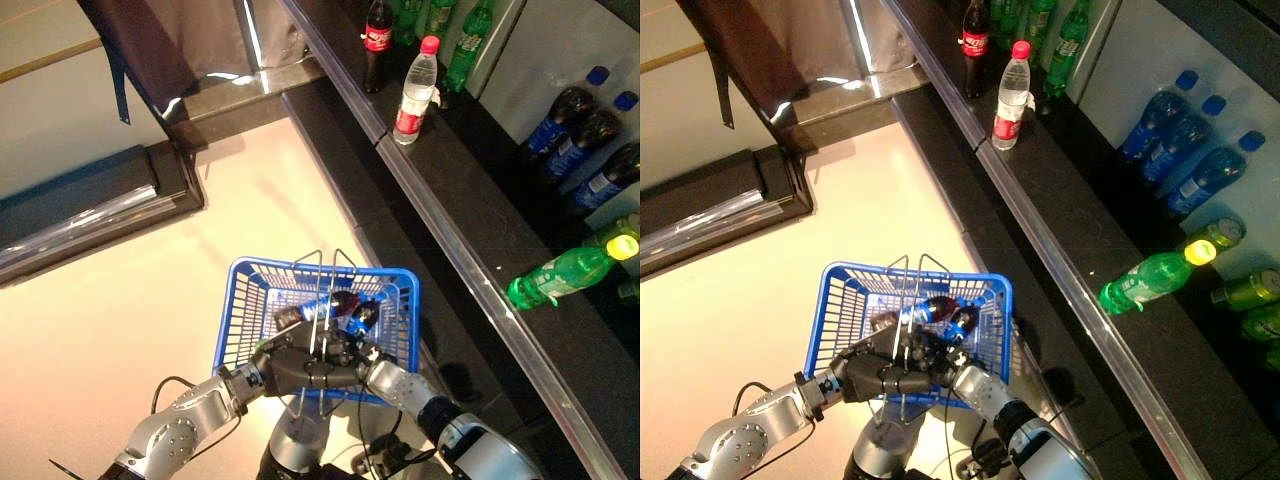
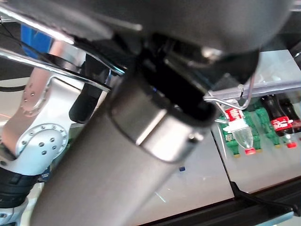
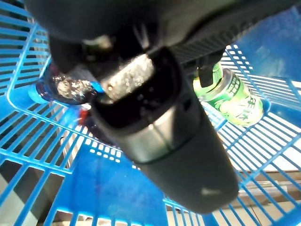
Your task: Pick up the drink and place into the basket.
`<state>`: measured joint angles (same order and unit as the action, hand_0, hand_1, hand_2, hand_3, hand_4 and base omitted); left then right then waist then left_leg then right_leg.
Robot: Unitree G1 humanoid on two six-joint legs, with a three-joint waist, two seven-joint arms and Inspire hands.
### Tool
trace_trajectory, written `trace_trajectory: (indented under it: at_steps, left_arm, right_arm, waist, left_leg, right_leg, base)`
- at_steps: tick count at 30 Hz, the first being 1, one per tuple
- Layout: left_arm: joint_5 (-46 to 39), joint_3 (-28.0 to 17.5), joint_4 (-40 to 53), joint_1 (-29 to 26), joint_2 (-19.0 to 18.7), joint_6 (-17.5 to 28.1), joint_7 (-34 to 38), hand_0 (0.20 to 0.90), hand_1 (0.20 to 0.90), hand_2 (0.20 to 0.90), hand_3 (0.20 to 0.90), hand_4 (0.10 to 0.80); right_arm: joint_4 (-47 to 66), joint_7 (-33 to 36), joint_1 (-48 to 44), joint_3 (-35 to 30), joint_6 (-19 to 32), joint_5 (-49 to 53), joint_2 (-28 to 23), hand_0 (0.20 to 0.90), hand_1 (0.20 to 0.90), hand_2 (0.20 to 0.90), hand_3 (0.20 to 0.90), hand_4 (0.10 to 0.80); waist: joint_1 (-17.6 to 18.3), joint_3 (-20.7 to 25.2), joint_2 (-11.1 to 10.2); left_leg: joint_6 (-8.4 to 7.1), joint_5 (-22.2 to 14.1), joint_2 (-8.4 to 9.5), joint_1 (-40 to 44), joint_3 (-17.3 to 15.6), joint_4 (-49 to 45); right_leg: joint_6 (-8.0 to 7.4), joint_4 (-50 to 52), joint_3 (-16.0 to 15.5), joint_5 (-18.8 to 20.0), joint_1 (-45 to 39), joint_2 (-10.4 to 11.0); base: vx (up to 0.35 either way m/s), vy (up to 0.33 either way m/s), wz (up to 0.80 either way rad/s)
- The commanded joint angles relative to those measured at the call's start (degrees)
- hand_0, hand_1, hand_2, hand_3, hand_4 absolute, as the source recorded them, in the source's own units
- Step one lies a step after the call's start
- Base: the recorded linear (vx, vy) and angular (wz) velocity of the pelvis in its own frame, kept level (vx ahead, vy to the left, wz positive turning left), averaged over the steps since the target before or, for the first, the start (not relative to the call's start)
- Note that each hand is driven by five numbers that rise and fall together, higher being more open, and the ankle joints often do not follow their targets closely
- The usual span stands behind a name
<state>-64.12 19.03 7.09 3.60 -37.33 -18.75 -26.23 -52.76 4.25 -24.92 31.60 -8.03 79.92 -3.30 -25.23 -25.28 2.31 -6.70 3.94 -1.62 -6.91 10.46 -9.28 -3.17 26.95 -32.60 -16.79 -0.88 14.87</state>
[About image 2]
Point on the clear water bottle red label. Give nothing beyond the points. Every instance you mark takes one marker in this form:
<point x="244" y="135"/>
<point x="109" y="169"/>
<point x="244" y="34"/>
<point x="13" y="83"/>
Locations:
<point x="242" y="139"/>

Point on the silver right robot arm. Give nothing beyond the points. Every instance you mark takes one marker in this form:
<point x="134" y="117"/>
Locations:
<point x="44" y="146"/>

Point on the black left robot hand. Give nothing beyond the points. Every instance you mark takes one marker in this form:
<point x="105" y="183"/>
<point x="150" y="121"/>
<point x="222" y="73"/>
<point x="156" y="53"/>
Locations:
<point x="117" y="164"/>

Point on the Coca-Cola bottle red label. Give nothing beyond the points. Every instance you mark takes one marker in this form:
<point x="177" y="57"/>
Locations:
<point x="281" y="123"/>
<point x="295" y="113"/>

